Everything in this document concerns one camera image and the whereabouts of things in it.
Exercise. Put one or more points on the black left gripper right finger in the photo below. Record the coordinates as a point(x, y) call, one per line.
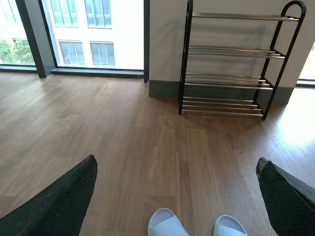
point(289, 202)

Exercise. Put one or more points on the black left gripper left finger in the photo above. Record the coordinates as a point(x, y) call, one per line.
point(59, 209)

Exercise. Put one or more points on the light blue slipper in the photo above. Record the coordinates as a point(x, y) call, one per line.
point(227, 225)
point(164, 222)

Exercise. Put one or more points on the black metal shoe rack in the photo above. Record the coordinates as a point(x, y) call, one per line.
point(265, 85)

